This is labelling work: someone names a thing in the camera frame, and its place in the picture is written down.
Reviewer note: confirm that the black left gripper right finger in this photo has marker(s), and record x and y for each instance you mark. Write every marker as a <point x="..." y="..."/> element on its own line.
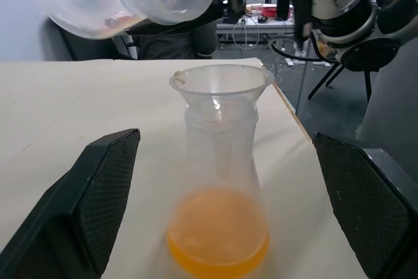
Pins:
<point x="375" y="207"/>

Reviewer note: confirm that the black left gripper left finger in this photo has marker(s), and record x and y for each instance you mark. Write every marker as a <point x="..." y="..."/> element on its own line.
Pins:
<point x="75" y="207"/>

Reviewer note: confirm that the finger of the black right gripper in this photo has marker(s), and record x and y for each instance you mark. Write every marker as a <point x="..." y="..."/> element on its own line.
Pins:
<point x="183" y="25"/>

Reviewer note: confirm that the clear plastic funnel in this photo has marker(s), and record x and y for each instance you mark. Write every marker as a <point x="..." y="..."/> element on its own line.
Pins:
<point x="196" y="96"/>

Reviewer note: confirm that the clear plastic bottle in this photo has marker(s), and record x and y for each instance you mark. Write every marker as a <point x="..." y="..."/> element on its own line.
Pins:
<point x="218" y="236"/>

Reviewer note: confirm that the person in grey clothing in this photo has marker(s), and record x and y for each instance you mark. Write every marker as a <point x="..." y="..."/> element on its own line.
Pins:
<point x="170" y="45"/>

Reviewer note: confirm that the red box on desk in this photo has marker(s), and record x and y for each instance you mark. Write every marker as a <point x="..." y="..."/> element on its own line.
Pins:
<point x="269" y="11"/>

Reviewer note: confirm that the white background desk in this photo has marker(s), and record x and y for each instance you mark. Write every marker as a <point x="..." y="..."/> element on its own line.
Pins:
<point x="254" y="29"/>

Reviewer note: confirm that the dark grey office chair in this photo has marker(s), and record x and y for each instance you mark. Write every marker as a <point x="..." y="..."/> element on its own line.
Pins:
<point x="88" y="47"/>

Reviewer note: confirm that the silver robot torso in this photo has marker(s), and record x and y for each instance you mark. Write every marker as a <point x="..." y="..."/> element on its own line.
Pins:
<point x="392" y="106"/>

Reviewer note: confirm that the thin grey metal pole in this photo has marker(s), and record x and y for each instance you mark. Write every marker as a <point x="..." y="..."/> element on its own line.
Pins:
<point x="302" y="86"/>

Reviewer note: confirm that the black swivel chair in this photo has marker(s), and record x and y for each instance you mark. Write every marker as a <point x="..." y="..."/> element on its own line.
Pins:
<point x="369" y="55"/>

